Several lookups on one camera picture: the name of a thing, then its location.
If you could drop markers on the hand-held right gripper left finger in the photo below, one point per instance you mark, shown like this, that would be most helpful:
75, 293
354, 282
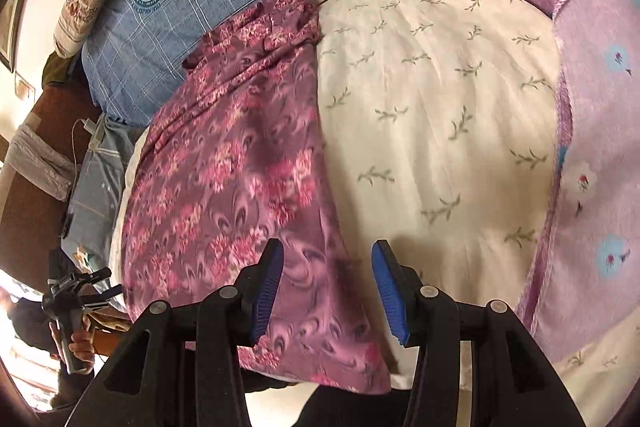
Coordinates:
265, 292

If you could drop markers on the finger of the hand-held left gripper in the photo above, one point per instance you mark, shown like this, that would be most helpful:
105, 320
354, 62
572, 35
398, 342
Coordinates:
97, 276
107, 293

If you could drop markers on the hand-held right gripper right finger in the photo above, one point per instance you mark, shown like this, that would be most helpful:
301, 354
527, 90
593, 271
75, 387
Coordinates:
390, 292

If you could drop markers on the purple floral garment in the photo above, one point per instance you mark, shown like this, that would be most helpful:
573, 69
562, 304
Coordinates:
225, 182

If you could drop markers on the person's left hand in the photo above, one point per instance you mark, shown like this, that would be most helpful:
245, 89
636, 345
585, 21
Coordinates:
80, 347

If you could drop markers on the wooden bed headboard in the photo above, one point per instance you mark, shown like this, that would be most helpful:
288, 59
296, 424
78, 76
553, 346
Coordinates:
35, 227

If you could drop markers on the light blue star pillowcase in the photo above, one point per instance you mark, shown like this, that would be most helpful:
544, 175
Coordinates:
95, 187

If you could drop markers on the grey cloth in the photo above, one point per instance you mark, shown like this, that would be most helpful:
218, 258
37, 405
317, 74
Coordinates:
40, 162

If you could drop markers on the cream leaf-print bedsheet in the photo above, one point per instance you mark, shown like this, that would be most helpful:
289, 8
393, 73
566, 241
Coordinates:
425, 107

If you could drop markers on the olive green cloth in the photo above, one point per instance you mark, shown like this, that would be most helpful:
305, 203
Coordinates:
55, 67

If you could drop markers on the lilac floral blanket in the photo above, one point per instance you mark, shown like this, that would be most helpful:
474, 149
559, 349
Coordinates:
600, 107

